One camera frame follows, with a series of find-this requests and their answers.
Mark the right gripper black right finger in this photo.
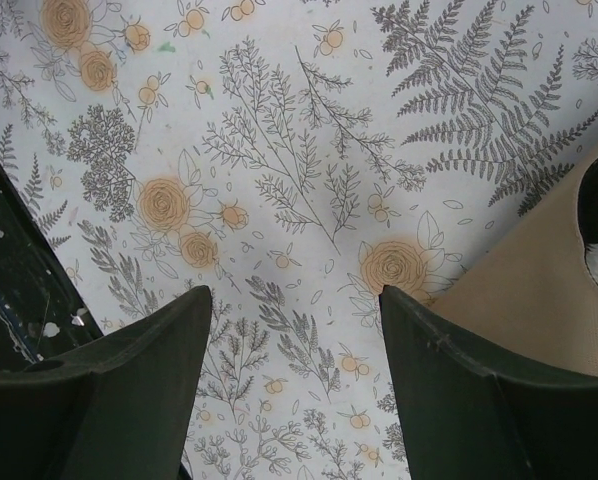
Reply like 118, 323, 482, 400
380, 286, 598, 480

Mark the floral table mat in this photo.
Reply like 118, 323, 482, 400
0, 1, 598, 479

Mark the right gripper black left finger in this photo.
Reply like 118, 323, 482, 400
0, 286, 212, 479

